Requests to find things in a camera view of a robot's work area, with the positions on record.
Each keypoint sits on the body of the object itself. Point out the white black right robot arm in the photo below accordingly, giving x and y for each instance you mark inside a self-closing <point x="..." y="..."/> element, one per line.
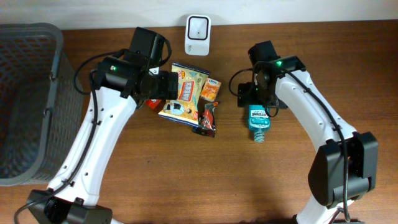
<point x="345" y="165"/>

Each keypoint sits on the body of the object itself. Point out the grey plastic mesh basket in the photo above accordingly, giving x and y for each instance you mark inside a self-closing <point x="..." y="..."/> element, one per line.
<point x="40" y="109"/>

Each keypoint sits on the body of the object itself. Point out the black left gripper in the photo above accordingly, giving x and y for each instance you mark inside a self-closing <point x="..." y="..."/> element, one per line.
<point x="169" y="84"/>

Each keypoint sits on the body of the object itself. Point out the teal mouthwash bottle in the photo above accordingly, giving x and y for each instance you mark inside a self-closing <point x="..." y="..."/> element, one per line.
<point x="259" y="122"/>

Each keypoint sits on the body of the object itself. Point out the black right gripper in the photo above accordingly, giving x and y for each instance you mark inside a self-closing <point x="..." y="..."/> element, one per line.
<point x="244" y="95"/>

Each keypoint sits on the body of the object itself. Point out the black red snack packet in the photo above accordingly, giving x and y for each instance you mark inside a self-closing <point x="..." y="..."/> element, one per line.
<point x="206" y="123"/>

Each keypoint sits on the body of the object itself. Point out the yellow wet wipes pack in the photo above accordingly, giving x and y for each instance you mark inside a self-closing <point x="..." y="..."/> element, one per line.
<point x="190" y="83"/>

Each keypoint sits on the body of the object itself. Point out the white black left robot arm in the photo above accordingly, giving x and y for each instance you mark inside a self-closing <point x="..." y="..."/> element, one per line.
<point x="120" y="84"/>

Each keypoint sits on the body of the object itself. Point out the red snack bag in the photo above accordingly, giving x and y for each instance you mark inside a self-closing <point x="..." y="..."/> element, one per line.
<point x="152" y="103"/>

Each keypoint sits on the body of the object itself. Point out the orange tissue pack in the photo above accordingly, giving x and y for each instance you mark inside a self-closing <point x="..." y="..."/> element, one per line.
<point x="210" y="90"/>

